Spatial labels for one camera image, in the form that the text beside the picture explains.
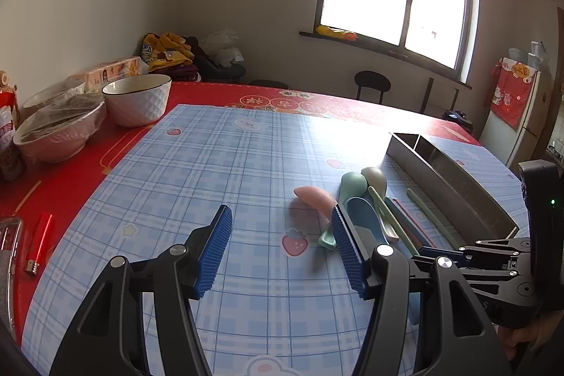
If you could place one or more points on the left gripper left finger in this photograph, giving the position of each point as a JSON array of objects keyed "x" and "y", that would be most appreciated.
[{"x": 106, "y": 335}]

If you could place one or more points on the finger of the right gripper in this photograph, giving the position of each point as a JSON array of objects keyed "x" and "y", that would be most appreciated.
[{"x": 458, "y": 257}]

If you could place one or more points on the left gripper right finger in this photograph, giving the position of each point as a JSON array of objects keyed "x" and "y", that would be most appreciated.
[{"x": 456, "y": 336}]

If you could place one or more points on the blue chopstick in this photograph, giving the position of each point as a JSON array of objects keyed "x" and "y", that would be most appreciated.
[{"x": 405, "y": 223}]

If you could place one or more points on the blue plastic spoon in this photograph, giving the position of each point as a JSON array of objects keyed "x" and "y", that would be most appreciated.
[{"x": 363, "y": 215}]

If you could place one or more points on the pink plastic spoon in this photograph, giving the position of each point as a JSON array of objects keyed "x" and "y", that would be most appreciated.
[{"x": 317, "y": 198}]

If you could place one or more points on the right hand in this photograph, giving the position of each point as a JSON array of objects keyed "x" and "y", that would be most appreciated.
[{"x": 537, "y": 333}]

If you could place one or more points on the pink chopstick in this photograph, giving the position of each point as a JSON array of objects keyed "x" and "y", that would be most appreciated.
[{"x": 426, "y": 237}]

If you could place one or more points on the stainless steel utensil tray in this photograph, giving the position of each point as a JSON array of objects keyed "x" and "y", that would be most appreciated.
[{"x": 465, "y": 203}]

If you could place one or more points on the green chopstick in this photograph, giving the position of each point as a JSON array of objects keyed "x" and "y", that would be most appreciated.
[{"x": 434, "y": 215}]

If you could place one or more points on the beige plastic spoon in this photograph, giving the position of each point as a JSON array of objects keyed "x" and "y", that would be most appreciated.
[{"x": 378, "y": 181}]

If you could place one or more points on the red lighter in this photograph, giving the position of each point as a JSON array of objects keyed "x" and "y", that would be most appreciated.
[{"x": 37, "y": 252}]

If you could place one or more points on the green plastic spoon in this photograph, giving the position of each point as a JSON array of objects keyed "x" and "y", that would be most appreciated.
[{"x": 352, "y": 185}]

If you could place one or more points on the black object on floor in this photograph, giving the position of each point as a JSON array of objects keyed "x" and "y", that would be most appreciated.
[{"x": 460, "y": 119}]

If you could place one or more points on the glass dish edge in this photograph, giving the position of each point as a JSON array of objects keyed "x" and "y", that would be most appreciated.
[{"x": 10, "y": 230}]

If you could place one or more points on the red printed tablecloth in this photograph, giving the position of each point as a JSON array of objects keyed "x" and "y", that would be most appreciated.
[{"x": 61, "y": 189}]

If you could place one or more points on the blue plaid placemat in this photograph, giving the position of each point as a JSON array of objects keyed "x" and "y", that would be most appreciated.
[{"x": 280, "y": 301}]

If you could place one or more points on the white refrigerator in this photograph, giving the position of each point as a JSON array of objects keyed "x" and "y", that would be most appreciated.
[{"x": 513, "y": 146}]

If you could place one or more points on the red cloth on refrigerator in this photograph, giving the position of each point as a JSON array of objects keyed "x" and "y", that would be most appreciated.
[{"x": 511, "y": 91}]

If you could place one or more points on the black round stool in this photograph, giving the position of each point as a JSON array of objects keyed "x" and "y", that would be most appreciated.
[{"x": 372, "y": 80}]

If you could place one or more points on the plastic-wrapped pink bowl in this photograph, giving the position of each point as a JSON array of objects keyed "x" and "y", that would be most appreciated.
[{"x": 60, "y": 130}]

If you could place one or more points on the white textured bowl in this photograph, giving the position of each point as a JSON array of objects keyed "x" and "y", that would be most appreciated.
[{"x": 137, "y": 100}]

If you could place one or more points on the yellow item on windowsill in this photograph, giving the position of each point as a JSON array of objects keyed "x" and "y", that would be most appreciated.
[{"x": 336, "y": 33}]

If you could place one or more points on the tissue box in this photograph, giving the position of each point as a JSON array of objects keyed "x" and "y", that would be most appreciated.
[{"x": 99, "y": 75}]

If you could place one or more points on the black chair with clothes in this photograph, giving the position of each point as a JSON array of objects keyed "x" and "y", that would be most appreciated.
[{"x": 209, "y": 70}]

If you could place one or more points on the pile of yellow clothes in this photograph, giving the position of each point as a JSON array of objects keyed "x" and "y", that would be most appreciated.
[{"x": 169, "y": 54}]

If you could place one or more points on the white plastic bag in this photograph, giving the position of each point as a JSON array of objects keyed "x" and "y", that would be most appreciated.
[{"x": 221, "y": 47}]

